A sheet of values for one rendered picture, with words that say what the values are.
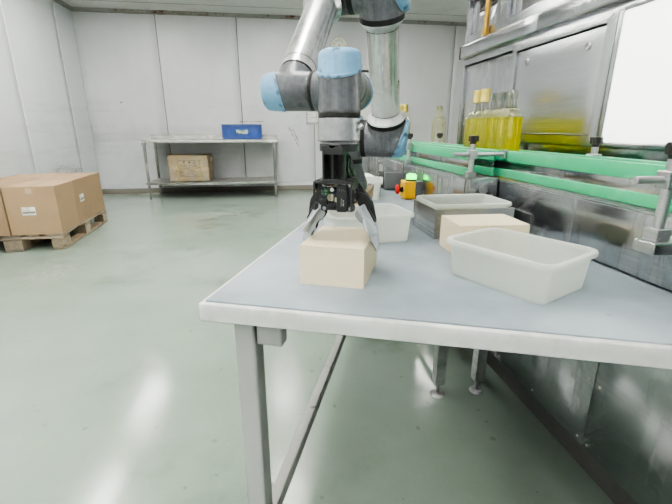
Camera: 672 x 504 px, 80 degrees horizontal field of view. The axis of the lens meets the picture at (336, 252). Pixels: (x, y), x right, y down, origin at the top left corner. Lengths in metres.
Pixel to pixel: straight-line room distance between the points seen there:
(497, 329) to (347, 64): 0.48
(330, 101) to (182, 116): 6.63
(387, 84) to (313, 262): 0.64
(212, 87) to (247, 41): 0.90
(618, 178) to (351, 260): 0.59
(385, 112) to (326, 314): 0.76
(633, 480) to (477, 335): 0.87
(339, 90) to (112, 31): 7.03
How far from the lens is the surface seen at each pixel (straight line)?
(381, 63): 1.19
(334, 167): 0.71
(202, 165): 6.62
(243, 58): 7.24
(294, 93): 0.84
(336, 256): 0.72
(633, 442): 1.39
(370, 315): 0.64
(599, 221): 1.03
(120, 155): 7.58
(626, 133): 1.26
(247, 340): 0.76
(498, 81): 1.87
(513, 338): 0.64
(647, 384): 1.30
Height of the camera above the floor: 1.03
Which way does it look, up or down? 17 degrees down
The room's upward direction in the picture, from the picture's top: straight up
